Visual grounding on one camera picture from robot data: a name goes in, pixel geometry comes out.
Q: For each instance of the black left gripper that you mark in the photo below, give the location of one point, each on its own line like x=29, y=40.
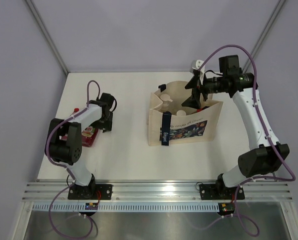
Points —
x=105, y=126

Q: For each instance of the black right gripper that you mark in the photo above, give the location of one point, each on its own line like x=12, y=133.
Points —
x=193, y=101

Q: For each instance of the green bottle red cap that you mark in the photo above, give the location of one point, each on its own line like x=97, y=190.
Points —
x=199, y=110

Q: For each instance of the beige pump bottle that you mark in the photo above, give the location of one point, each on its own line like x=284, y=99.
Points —
x=166, y=99

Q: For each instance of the cream canvas tote bag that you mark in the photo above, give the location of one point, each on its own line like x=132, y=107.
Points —
x=165, y=128

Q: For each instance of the magenta dish soap bottle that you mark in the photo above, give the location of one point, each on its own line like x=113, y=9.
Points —
x=89, y=137

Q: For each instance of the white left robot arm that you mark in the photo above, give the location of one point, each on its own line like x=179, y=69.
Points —
x=64, y=142

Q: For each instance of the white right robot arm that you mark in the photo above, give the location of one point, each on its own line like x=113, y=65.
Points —
x=234, y=177

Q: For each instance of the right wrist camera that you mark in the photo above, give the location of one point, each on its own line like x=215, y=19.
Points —
x=198, y=69

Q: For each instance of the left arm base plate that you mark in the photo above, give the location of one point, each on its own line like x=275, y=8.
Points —
x=102, y=191

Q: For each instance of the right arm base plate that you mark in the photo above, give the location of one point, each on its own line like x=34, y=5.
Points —
x=209, y=191

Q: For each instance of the front aluminium mounting rail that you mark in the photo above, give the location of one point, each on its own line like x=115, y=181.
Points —
x=159, y=191

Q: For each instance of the perforated cable duct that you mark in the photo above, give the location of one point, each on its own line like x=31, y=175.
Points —
x=124, y=207

